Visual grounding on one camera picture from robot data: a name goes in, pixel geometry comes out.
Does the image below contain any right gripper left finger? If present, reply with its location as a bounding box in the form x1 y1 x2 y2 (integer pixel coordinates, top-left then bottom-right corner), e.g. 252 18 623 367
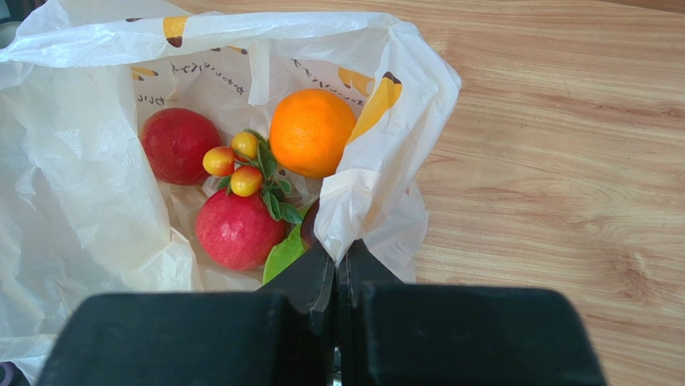
39 244 334 385

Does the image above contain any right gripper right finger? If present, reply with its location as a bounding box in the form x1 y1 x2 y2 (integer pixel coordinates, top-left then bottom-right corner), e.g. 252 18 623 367
338 240 606 385

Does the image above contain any dark purple fruit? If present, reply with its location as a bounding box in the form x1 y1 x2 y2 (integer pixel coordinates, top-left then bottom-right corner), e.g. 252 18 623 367
300 199 320 250

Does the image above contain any cherry tomato sprig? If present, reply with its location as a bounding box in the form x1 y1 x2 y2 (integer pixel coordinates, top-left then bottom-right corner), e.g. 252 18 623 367
202 129 304 224

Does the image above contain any orange fruit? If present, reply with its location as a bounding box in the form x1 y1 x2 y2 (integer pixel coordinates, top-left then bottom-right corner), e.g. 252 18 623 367
269 89 357 179

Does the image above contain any red yellow apple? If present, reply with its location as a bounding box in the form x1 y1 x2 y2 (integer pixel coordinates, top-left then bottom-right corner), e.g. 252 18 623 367
140 108 222 186

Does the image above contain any banana print plastic bag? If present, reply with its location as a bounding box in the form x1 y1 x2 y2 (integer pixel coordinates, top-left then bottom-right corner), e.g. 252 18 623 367
1 1 461 384

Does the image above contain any green starfruit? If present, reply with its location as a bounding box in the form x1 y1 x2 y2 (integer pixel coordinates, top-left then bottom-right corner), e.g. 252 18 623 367
262 224 308 285

